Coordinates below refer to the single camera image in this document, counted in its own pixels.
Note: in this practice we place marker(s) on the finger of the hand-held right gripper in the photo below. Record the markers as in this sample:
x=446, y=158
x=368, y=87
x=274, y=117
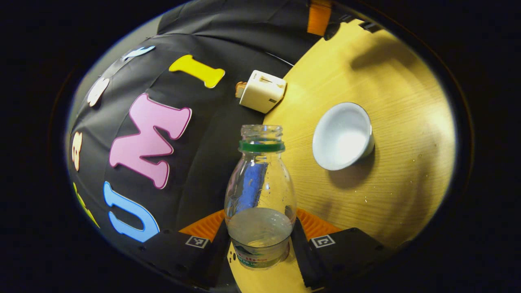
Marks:
x=318, y=16

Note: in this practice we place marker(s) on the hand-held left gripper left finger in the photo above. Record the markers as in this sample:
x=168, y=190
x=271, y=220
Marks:
x=215, y=260

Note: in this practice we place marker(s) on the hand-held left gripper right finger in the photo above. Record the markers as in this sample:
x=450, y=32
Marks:
x=303, y=260

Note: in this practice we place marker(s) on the clear plastic water bottle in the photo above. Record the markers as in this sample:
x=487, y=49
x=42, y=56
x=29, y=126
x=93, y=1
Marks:
x=260, y=228

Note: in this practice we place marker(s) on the white teacup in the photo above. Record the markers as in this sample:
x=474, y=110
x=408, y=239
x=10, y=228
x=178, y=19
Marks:
x=342, y=138

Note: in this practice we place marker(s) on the white toaster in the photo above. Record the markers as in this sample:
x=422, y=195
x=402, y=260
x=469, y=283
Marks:
x=262, y=91

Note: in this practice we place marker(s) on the toast slice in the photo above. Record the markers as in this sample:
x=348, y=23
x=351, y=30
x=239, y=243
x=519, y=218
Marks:
x=240, y=89

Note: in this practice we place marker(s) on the black backdrop cloth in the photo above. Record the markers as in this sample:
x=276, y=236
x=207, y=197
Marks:
x=211, y=134

